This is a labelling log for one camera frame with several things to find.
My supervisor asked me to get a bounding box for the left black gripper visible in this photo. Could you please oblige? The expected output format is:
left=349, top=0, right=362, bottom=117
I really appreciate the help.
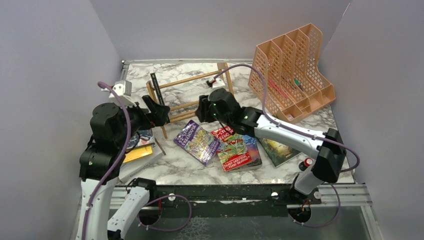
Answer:
left=115, top=94, right=171, bottom=146

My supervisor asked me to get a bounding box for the green marker in organizer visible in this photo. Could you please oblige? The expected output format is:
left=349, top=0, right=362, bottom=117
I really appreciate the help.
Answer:
left=294, top=78, right=304, bottom=91

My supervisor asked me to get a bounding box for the orange plastic file organizer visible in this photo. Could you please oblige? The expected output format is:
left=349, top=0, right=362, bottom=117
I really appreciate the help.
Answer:
left=248, top=23, right=336, bottom=124

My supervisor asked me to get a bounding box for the purple 52-storey treehouse book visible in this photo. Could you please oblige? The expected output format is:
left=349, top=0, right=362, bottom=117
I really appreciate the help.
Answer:
left=173, top=120, right=221, bottom=166

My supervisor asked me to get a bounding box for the green alice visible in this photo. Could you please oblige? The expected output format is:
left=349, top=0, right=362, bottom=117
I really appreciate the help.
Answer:
left=258, top=138, right=301, bottom=168

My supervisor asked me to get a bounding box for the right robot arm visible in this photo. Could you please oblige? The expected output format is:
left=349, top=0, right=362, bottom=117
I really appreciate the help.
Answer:
left=195, top=88, right=346, bottom=204

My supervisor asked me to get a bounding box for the red 13-storey treehouse book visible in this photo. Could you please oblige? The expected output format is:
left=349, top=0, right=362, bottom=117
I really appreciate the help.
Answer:
left=210, top=126, right=253, bottom=172

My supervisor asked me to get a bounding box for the black moon and sixpence book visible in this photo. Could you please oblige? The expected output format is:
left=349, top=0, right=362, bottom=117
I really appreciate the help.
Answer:
left=146, top=72, right=170, bottom=124

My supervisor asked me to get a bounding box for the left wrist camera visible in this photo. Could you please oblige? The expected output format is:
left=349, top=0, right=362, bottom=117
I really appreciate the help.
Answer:
left=112, top=80, right=134, bottom=107

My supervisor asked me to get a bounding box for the floral little women book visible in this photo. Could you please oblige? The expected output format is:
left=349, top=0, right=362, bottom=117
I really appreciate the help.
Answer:
left=127, top=129, right=155, bottom=150

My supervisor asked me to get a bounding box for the black front rail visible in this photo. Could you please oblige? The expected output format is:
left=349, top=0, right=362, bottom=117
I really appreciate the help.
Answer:
left=112, top=184, right=352, bottom=220

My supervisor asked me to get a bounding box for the wooden book rack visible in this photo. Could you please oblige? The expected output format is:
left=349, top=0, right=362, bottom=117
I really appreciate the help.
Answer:
left=152, top=62, right=235, bottom=124

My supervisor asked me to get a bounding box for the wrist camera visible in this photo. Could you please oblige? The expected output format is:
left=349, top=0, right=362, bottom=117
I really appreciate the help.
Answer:
left=206, top=79, right=216, bottom=88
left=112, top=80, right=134, bottom=107

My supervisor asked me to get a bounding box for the blue book under red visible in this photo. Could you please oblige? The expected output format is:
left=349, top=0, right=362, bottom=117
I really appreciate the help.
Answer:
left=228, top=135, right=263, bottom=173

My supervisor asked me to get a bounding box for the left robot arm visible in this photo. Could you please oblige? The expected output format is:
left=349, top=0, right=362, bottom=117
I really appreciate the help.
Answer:
left=76, top=95, right=170, bottom=240

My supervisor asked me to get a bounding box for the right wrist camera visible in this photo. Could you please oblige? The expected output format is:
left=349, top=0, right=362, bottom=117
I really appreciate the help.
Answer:
left=206, top=79, right=216, bottom=88

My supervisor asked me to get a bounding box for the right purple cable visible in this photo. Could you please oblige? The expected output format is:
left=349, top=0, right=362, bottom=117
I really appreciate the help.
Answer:
left=211, top=63, right=360, bottom=229

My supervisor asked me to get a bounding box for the red black small bottle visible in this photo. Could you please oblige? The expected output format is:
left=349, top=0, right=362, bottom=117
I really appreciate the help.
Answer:
left=298, top=157, right=314, bottom=172

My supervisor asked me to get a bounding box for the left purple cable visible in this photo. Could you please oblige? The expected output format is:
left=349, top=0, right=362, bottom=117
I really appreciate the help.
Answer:
left=81, top=81, right=193, bottom=240

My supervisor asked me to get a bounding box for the yellow book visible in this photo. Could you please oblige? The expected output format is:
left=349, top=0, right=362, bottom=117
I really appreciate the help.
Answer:
left=123, top=145, right=153, bottom=163

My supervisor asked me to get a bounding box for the purple cable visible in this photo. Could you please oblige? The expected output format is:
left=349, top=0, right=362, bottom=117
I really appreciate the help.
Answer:
left=211, top=63, right=360, bottom=229
left=81, top=81, right=193, bottom=240

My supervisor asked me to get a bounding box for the red item in organizer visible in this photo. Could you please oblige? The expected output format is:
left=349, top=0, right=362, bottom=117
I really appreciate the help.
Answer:
left=266, top=78, right=289, bottom=102

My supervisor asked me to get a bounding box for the white furniture book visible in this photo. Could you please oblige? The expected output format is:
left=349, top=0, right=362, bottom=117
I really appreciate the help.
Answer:
left=118, top=140, right=166, bottom=183

